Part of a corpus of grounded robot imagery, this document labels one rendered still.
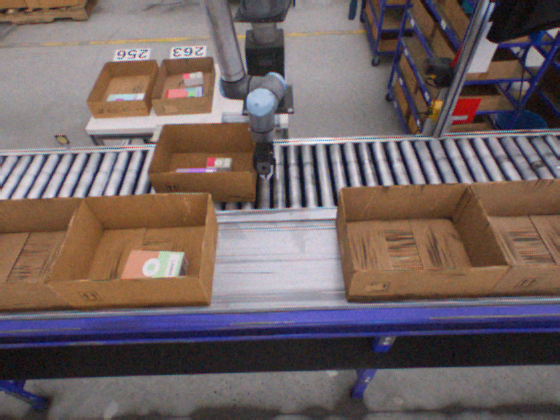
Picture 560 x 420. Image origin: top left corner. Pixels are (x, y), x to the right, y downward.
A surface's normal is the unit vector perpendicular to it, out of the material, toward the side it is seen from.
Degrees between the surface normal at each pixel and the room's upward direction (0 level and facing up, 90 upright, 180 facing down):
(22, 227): 89
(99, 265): 0
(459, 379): 0
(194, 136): 90
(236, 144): 89
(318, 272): 0
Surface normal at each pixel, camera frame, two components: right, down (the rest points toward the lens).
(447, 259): -0.03, -0.64
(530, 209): 0.01, 0.76
